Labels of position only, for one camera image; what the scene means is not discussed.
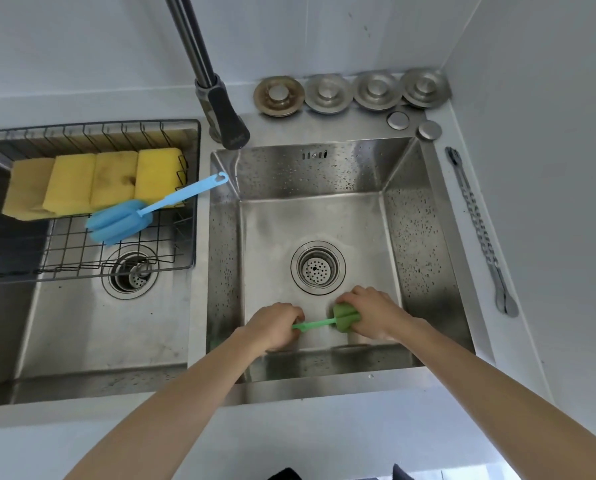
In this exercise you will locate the person's right hand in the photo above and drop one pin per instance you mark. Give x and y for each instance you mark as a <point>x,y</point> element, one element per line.
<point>380,317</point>

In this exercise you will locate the person's left hand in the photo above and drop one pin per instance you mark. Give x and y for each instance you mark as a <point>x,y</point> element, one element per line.
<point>275,327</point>

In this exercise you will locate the green sponge brush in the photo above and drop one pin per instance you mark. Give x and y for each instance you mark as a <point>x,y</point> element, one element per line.
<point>345,319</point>

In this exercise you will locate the blue sponge brush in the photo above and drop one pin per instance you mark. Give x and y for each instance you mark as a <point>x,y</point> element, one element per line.
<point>115,222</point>

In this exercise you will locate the yellow sponge green backing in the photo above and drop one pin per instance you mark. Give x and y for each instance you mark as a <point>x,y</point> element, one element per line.
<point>155,172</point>
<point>25,187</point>
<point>70,182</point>

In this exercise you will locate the stained yellow sponge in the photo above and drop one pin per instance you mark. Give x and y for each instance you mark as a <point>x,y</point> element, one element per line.
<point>112,179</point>

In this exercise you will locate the person's right forearm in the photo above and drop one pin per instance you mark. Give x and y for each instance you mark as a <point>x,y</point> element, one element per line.
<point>503,394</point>

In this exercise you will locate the person's left forearm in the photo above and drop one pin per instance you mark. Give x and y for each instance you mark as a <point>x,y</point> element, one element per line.
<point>168,419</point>

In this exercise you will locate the steel drain strainer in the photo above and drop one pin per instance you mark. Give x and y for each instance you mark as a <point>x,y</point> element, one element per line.
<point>130,274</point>
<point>318,268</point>

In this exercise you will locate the stainless steel double sink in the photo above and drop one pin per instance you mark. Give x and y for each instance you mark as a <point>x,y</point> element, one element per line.
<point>298,219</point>

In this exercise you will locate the small round steel cap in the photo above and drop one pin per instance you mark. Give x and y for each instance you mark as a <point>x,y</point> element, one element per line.
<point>429,130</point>
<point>398,120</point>

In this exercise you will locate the dark grey gooseneck faucet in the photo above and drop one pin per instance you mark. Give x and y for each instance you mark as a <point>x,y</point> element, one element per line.
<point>225,119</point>

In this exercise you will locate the steel round drain cover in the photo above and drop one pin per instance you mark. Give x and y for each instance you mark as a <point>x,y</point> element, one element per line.
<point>378,90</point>
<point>328,93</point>
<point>425,88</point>

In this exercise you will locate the rusty round drain cover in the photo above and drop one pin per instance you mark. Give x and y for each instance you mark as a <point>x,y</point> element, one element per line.
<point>279,96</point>

